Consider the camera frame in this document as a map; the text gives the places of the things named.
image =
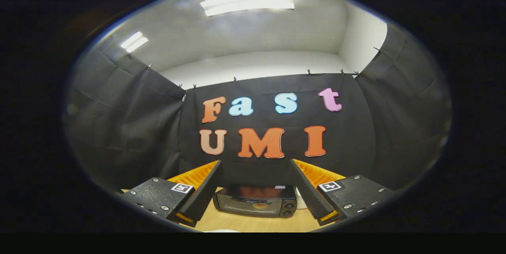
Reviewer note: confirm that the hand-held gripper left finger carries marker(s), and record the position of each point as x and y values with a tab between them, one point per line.
205	194

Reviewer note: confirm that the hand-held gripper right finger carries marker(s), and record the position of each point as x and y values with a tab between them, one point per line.
310	196

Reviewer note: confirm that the black toaster oven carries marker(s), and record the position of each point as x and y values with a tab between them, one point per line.
237	206

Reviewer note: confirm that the golden brown bagel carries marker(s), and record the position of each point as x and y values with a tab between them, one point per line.
261	205

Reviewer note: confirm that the white box appliance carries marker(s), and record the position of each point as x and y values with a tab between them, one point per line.
301	202

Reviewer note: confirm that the black backdrop cloth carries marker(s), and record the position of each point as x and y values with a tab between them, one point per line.
138	135

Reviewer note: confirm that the small ceiling light panel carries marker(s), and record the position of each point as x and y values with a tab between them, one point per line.
134	42

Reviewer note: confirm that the large ceiling light panel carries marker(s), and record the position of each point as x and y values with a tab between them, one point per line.
247	3

